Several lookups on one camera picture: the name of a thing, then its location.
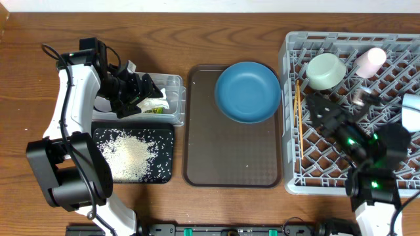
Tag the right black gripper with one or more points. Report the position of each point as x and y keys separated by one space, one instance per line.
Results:
x=328 y=119

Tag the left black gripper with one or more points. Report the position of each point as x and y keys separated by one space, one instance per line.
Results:
x=137 y=96

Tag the white tissue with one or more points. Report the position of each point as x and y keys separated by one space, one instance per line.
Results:
x=150 y=103

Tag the green yellow snack wrapper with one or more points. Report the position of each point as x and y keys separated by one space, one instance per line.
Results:
x=155 y=111

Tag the mint green bowl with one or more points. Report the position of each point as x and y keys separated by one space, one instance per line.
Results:
x=325 y=71

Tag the pink paper cup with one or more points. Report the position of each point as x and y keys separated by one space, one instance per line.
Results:
x=370 y=62

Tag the light blue bowl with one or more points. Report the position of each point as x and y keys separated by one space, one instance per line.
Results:
x=410 y=112

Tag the dark blue plate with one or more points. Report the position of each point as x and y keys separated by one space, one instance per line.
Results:
x=248 y=92

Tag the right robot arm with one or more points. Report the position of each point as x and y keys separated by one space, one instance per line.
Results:
x=371 y=184

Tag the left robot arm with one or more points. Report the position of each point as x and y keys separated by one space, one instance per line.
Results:
x=69 y=168

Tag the clear plastic waste bin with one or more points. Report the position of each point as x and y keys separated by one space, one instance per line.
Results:
x=176 y=97

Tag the black rectangular waste tray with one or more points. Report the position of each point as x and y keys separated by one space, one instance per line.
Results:
x=164 y=150

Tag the brown plastic serving tray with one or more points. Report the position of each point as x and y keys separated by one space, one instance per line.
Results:
x=219 y=152

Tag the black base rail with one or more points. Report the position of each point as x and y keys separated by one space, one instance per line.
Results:
x=331 y=227

